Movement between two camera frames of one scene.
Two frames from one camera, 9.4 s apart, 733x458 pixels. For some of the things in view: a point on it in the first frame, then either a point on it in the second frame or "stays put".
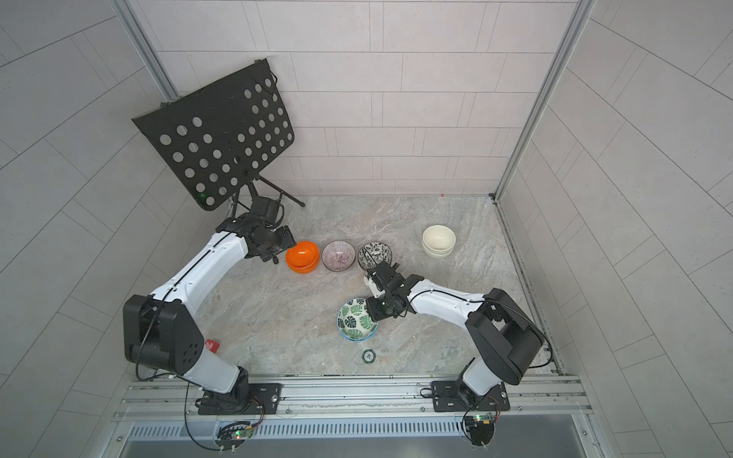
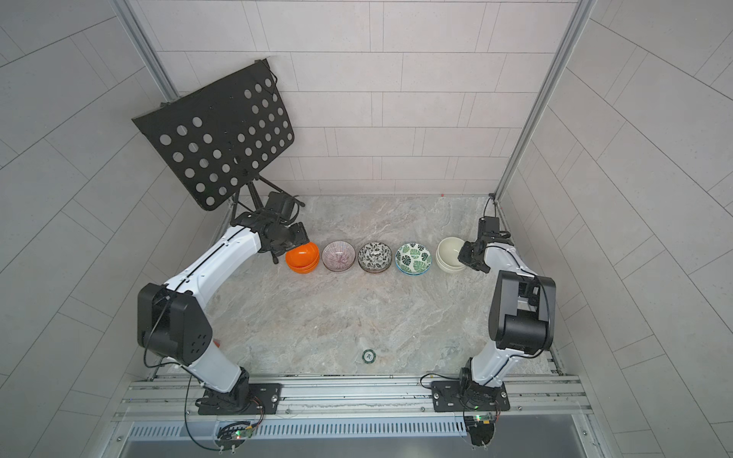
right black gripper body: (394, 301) → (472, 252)
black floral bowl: (372, 254) stays put
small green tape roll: (368, 356) stays put
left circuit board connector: (232, 435) stays put
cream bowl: (438, 246) → (450, 269)
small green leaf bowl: (355, 322) → (413, 259)
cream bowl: (438, 240) → (448, 251)
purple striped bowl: (338, 256) stays put
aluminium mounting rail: (162, 400) stays put
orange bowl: (303, 257) stays put
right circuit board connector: (481, 428) stays put
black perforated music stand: (219, 136) stays put
